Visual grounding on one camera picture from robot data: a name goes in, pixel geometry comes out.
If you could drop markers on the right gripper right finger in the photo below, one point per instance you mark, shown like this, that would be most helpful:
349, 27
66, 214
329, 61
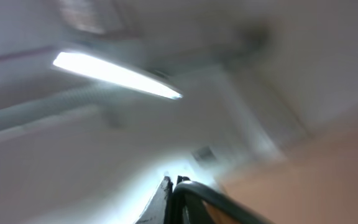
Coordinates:
190, 209

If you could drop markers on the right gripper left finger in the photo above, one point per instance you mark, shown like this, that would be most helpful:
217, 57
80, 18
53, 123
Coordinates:
156, 208

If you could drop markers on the ceiling light fixture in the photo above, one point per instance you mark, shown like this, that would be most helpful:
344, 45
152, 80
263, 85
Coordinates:
99, 69

